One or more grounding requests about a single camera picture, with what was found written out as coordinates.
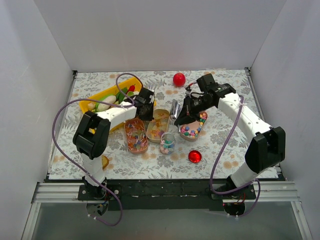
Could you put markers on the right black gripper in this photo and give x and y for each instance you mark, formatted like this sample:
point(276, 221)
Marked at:
point(188, 108)

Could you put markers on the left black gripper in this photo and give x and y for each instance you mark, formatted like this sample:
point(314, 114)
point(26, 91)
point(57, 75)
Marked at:
point(146, 111)

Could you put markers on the metal scoop spoon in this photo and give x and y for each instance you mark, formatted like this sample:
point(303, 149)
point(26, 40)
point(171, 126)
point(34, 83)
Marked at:
point(175, 110)

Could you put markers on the tray of star candies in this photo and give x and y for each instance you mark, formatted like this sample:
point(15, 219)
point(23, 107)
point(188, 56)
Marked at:
point(191, 131)

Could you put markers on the tray of pale jelly candies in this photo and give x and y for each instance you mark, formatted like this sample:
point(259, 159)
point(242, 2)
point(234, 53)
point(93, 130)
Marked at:
point(158, 125)

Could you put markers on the clear glass jar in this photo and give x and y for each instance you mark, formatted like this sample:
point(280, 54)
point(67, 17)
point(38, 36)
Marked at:
point(167, 143)

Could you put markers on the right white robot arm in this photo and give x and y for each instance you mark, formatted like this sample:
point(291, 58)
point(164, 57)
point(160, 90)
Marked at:
point(267, 144)

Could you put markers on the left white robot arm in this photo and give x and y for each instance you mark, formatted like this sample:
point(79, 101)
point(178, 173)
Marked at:
point(91, 136)

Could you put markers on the tray of wrapped candies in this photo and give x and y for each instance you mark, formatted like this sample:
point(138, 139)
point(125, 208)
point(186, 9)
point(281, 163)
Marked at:
point(135, 133)

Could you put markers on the floral table mat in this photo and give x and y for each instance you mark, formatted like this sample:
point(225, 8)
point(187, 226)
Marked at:
point(216, 160)

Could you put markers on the red chili pepper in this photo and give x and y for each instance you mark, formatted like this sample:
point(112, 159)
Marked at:
point(131, 90)

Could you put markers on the white radish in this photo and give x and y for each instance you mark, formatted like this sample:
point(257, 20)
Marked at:
point(111, 99)

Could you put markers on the red apple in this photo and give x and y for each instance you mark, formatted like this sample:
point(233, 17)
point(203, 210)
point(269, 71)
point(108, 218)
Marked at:
point(179, 79)

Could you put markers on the red jar lid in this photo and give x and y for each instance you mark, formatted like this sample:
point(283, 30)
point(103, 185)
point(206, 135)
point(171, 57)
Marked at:
point(194, 156)

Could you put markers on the yellow plastic basket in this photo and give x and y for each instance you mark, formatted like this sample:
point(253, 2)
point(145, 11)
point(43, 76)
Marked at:
point(89, 105)

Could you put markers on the bread slice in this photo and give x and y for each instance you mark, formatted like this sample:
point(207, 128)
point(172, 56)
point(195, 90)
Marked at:
point(105, 162)

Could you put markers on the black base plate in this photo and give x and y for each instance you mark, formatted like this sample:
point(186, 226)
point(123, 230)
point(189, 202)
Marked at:
point(177, 194)

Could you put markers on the aluminium frame rail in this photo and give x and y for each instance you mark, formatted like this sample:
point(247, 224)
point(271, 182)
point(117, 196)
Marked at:
point(56, 192)

